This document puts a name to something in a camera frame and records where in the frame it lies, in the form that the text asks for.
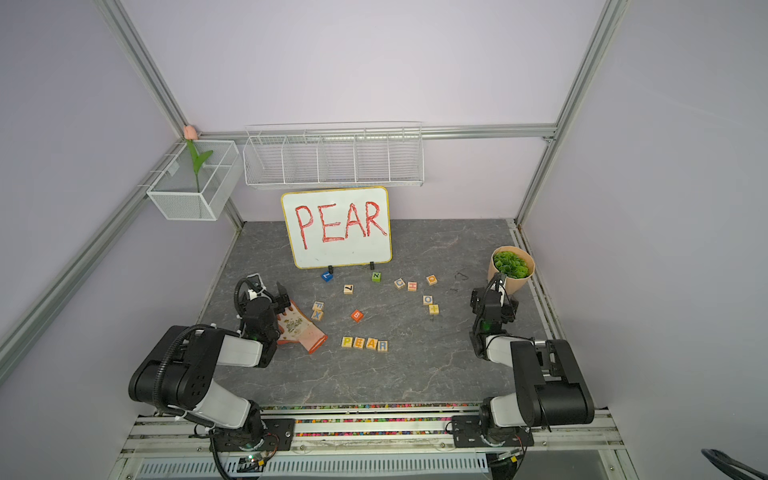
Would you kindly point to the aluminium rail front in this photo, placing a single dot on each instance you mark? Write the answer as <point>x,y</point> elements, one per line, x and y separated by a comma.
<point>414,428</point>

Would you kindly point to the whiteboard with PEAR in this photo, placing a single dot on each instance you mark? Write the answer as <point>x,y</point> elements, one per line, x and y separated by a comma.
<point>338,227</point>

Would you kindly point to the small white mesh basket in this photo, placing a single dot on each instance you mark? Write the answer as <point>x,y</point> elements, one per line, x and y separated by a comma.
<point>174,192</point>

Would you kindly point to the green artificial plant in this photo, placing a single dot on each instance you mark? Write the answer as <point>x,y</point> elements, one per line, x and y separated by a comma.
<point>511,265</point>

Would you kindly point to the red block letter B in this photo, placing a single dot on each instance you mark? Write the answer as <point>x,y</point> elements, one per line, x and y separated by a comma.
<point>357,315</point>

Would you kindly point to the beige plant pot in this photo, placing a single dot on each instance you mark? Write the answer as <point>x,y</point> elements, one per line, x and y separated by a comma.
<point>512,285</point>

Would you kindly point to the long white wire basket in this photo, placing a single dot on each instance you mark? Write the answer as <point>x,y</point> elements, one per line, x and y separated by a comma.
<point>324,155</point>

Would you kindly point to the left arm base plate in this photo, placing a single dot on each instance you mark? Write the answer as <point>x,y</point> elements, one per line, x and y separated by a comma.
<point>263,434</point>

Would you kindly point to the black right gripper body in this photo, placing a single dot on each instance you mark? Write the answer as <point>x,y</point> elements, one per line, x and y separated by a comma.
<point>508,315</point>

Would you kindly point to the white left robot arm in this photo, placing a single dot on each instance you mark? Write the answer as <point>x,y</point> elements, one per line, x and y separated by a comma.
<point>177,376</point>

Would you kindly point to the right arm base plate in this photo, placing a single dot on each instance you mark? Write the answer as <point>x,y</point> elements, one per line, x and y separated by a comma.
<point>473,431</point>

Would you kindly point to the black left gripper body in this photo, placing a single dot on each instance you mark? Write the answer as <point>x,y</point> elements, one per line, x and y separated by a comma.
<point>278,305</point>

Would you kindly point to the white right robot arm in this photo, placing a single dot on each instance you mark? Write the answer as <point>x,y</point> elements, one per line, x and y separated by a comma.
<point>549,387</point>

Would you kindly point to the aluminium frame post right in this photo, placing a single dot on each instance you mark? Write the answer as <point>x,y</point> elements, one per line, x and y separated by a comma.
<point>609,19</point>

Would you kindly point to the pink artificial tulip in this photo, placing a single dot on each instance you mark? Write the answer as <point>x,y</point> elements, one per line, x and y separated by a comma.
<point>198,158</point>

